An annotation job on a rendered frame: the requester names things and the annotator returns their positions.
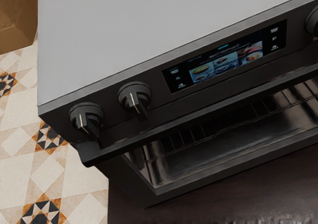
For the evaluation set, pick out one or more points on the black oven with grey top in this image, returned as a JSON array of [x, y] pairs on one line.
[[124, 47]]

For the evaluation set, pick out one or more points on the black oven door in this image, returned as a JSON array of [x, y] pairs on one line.
[[188, 128]]

